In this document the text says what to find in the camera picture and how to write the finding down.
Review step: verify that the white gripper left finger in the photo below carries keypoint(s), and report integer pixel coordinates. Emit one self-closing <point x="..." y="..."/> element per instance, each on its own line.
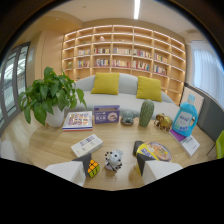
<point x="68" y="170"/>

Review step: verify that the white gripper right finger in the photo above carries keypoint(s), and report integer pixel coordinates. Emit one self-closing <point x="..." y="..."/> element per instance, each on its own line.
<point x="156" y="169"/>

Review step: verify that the white spotted toy figure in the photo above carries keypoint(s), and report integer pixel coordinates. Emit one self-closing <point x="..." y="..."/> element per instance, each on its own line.
<point x="114" y="160"/>

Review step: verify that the golden elephant figure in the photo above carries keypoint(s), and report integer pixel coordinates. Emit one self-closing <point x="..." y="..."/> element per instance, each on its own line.
<point x="163" y="121"/>

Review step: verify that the colourful puzzle cube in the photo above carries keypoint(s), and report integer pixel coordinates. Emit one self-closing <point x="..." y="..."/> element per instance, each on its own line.
<point x="93" y="168"/>

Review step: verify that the white small box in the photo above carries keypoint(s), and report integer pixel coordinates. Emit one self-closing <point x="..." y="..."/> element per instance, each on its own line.
<point x="86" y="145"/>

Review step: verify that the white book purple cover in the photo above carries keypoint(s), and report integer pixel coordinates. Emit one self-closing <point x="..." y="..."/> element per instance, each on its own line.
<point x="186" y="141"/>

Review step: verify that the colourful picture book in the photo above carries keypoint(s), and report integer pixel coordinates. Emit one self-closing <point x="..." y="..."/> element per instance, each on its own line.
<point x="78" y="120"/>

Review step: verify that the white plant pot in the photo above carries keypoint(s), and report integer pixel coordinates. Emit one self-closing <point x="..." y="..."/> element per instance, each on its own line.
<point x="55" y="118"/>

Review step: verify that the green cactus vase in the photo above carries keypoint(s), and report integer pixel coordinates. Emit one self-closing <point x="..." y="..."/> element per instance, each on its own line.
<point x="146" y="113"/>

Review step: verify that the blue detergent bottle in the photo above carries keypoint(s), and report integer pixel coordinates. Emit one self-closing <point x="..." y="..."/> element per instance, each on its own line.
<point x="185" y="119"/>

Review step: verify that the purple cardboard box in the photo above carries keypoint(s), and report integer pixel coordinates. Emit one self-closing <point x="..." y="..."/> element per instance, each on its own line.
<point x="106" y="114"/>

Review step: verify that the green chair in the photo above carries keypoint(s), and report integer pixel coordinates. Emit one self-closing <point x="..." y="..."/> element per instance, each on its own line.
<point x="220" y="144"/>

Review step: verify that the grey sofa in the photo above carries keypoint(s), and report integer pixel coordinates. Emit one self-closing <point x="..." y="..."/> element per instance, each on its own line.
<point x="126" y="96"/>

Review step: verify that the green potted plant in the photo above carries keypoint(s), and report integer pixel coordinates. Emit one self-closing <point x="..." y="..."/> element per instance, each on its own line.
<point x="50" y="93"/>

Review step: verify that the yellow cushion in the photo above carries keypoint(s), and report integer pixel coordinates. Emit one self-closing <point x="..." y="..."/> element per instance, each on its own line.
<point x="105" y="83"/>
<point x="149" y="88"/>

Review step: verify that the ceiling light strip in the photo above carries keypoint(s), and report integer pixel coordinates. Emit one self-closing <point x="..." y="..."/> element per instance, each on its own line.
<point x="136" y="9"/>

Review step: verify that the wooden bookshelf wall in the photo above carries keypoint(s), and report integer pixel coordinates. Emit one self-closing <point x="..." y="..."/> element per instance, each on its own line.
<point x="123" y="56"/>

